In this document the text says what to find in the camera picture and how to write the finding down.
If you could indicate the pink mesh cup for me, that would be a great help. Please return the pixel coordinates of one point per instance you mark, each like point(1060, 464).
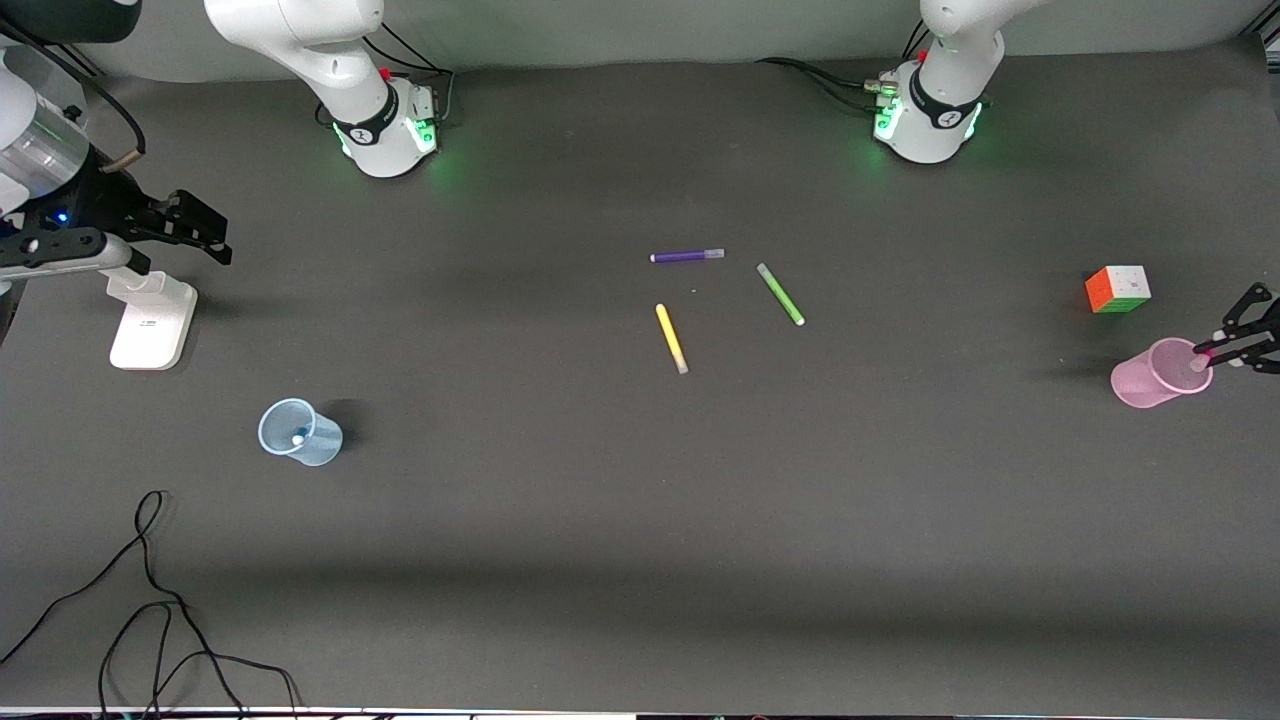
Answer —
point(1140, 385)

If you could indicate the rubik's cube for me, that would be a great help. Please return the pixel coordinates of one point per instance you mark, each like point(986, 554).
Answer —
point(1125, 285)

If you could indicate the purple marker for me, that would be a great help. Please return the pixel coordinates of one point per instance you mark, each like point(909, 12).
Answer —
point(685, 256)

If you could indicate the black metal frame rail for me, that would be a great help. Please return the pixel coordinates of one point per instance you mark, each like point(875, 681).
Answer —
point(82, 62)

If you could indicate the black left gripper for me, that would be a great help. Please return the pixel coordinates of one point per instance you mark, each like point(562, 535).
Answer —
point(1262, 334)

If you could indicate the white stand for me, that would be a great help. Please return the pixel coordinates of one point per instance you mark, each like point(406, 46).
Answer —
point(150, 330)

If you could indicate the translucent blue cup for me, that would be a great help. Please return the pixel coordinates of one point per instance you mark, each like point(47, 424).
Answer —
point(320, 445)

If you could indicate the yellow marker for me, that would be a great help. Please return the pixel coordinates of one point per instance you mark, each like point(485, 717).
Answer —
point(670, 335)

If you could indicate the pink marker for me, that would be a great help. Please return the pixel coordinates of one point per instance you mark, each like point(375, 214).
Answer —
point(1197, 362)

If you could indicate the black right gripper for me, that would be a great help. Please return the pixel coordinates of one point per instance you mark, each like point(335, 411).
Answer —
point(97, 196)

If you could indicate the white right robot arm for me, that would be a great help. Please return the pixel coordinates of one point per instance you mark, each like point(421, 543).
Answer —
point(330, 60)

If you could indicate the green marker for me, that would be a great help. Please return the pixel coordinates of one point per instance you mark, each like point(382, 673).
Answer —
point(780, 293)

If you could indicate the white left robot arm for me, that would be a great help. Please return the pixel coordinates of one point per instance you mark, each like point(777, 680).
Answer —
point(945, 60)

